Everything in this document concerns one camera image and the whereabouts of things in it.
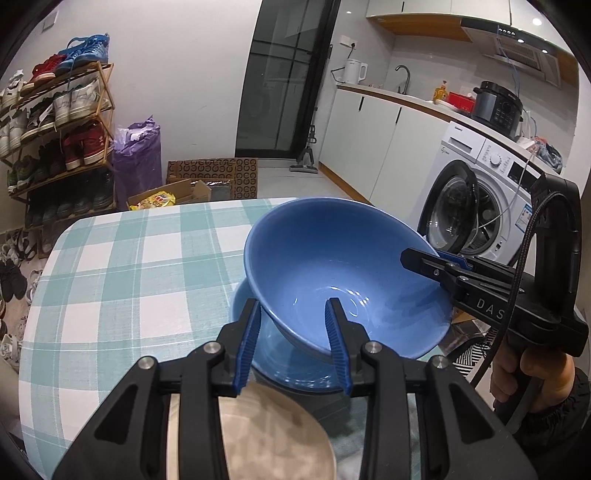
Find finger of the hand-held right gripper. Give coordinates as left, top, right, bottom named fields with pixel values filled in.
left=434, top=250, right=522, bottom=289
left=401, top=248, right=468, bottom=301

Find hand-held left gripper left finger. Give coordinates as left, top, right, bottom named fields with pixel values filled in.
left=53, top=298, right=264, bottom=480

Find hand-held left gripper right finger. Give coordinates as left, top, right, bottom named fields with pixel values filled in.
left=324, top=298, right=539, bottom=480

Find blue bowl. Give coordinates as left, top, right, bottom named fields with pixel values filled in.
left=243, top=198, right=455, bottom=360
left=230, top=277, right=444, bottom=394

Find cream plate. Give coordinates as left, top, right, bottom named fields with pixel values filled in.
left=166, top=383, right=338, bottom=480

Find person's right forearm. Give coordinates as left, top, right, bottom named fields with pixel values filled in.
left=489, top=369, right=591, bottom=480

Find person's right hand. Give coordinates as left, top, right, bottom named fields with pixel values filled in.
left=489, top=344, right=575, bottom=414

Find black and white striped rug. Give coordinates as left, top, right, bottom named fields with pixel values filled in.
left=452, top=332, right=499, bottom=384

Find white washing machine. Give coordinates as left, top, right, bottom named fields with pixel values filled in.
left=418, top=121, right=546, bottom=266

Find white kitchen base cabinet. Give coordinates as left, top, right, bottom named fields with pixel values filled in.
left=318, top=83, right=451, bottom=208

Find bag of small clutter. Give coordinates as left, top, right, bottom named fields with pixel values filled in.
left=522, top=134, right=565, bottom=174

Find teal checked tablecloth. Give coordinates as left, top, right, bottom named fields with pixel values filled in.
left=18, top=198, right=430, bottom=480

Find stick vacuum cleaner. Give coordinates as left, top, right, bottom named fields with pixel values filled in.
left=289, top=44, right=334, bottom=174

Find black pressure cooker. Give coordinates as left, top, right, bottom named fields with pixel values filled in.
left=472, top=80, right=525, bottom=141

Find red box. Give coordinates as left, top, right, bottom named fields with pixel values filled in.
left=448, top=91, right=476, bottom=114

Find open cardboard box with snacks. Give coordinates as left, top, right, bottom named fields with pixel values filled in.
left=127, top=179, right=234, bottom=210

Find brown patterned doormat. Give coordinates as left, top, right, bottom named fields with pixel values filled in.
left=166, top=158, right=258, bottom=200

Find white electric kettle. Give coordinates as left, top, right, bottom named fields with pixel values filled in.
left=344, top=59, right=369, bottom=85

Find purple plastic bag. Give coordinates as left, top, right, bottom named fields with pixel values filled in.
left=112, top=117, right=163, bottom=208

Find range hood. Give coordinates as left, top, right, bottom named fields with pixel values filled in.
left=461, top=17, right=561, bottom=86

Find black framed glass door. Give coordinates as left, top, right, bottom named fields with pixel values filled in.
left=235, top=0, right=342, bottom=160

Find scattered loose sneakers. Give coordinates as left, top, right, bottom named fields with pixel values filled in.
left=0, top=226, right=51, bottom=361

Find white upper cabinet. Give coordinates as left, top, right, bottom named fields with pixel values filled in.
left=366, top=0, right=513, bottom=35

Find rows of shelved sneakers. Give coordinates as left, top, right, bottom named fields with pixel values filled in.
left=0, top=33, right=115, bottom=227

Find wooden shoe rack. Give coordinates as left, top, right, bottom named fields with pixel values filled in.
left=0, top=60, right=116, bottom=217

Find blue cable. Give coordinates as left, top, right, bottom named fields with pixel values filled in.
left=496, top=25, right=539, bottom=139

